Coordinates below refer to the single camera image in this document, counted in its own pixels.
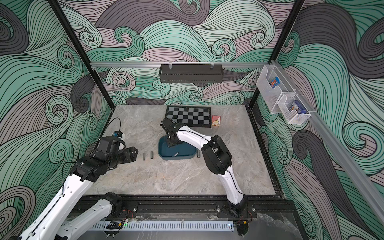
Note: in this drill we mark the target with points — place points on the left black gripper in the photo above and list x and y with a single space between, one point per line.
130 154

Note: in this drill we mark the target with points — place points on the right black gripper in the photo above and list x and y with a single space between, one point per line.
172 143

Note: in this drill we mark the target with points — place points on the teal plastic storage tray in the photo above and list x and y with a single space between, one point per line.
186 151

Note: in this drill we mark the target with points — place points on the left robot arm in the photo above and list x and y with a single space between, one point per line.
51 225

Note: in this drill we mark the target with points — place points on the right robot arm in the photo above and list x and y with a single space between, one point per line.
217 157

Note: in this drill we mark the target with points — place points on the small red card box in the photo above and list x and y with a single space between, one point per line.
216 121

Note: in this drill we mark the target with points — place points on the blue box in bin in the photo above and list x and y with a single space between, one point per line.
297 106

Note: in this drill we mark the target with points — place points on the black grey chessboard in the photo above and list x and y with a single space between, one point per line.
190 115

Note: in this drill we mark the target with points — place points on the blue red item in bin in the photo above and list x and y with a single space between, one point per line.
274 82

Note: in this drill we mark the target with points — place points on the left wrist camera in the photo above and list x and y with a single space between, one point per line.
111 144

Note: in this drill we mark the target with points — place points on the black wall shelf tray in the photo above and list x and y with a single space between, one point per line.
196 74

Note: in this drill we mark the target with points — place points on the white slotted cable duct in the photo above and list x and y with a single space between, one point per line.
221 226

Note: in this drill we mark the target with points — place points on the aluminium rail back wall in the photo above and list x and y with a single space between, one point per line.
136 64

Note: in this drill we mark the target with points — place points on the upper clear wall bin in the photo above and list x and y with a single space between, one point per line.
271 96

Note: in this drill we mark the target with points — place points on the clear wall bin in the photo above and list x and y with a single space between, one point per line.
271 96
292 117

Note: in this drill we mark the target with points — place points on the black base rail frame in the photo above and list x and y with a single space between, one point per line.
216 205

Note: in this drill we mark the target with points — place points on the lower clear wall bin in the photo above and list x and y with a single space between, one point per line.
292 117

